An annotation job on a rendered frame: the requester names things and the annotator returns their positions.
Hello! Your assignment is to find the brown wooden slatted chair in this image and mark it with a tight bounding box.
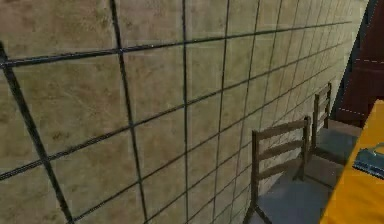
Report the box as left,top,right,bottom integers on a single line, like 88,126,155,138
242,115,335,224
310,82,348,166

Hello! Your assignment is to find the dark red brown door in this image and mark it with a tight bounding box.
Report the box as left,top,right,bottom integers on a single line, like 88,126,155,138
334,0,384,129

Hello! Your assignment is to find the grey blue book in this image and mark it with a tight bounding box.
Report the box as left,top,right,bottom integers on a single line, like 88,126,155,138
352,143,384,181

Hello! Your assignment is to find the orange table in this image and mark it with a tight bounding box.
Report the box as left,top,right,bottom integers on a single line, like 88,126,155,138
318,98,384,224

